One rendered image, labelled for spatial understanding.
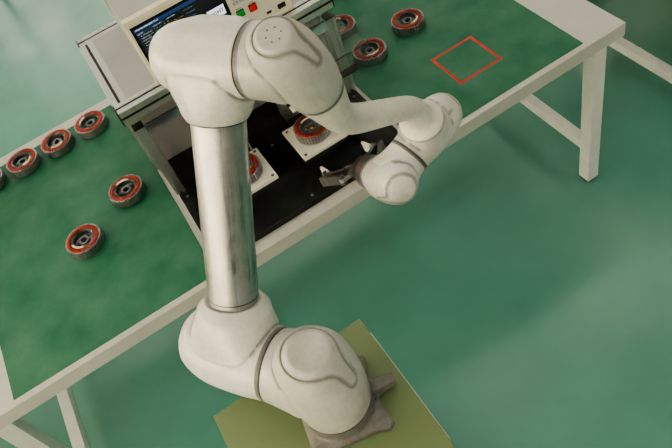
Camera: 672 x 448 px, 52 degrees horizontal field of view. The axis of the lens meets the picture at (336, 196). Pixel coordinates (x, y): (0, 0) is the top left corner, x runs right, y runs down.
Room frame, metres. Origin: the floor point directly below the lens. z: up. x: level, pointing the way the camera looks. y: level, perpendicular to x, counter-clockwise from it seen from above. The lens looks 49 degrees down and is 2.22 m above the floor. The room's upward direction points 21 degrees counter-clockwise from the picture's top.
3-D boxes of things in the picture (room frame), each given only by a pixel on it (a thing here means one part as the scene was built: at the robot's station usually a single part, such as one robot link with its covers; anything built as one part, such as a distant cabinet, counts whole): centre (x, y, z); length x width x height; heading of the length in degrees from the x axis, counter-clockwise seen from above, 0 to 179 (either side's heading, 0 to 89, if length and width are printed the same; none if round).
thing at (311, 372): (0.66, 0.16, 1.00); 0.18 x 0.16 x 0.22; 51
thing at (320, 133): (1.54, -0.01, 0.80); 0.11 x 0.11 x 0.04
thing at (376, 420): (0.66, 0.14, 0.86); 0.22 x 0.18 x 0.06; 94
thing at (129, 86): (1.82, 0.19, 1.09); 0.68 x 0.44 x 0.05; 104
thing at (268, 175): (1.48, 0.23, 0.78); 0.15 x 0.15 x 0.01; 14
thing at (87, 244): (1.47, 0.75, 0.77); 0.11 x 0.11 x 0.04
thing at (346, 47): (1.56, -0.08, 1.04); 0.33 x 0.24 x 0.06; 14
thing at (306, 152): (1.54, -0.01, 0.78); 0.15 x 0.15 x 0.01; 14
